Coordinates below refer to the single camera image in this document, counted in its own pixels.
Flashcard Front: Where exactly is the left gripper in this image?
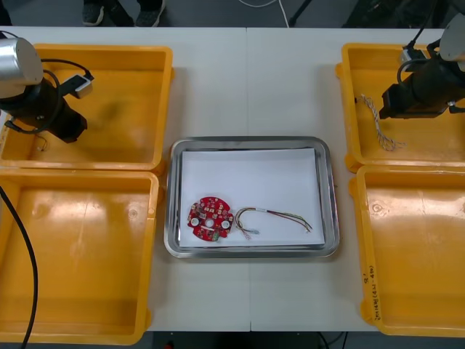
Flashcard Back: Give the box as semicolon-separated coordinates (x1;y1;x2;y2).
46;103;89;145

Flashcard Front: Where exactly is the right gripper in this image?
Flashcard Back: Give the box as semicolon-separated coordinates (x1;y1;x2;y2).
379;71;452;121

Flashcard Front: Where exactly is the round red circuit board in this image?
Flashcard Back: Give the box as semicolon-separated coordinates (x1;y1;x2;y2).
186;196;234;243

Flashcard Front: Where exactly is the red and green-yellow wire harness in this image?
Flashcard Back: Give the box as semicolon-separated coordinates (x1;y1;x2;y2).
234;206;314;241

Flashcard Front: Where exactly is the steel tray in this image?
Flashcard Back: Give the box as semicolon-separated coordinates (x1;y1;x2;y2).
163;136;341;260

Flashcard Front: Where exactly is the person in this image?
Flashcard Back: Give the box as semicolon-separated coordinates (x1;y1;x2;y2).
81;0;167;28

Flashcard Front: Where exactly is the black stand leg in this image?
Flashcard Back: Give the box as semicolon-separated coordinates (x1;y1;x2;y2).
290;0;318;23

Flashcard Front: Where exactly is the yellow-orange plastic bin with handwriting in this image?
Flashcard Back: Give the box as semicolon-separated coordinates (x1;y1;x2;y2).
347;165;465;337

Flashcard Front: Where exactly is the white paper sheet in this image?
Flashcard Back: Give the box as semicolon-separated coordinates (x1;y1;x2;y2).
177;148;326;250

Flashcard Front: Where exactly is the blue-white twisted wire harness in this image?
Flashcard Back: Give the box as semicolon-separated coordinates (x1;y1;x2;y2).
353;94;408;153

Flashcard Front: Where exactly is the white floor cable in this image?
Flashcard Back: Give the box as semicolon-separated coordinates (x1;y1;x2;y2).
238;0;291;28

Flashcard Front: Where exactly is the thick black cable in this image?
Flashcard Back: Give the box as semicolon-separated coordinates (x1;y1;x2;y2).
0;186;40;349

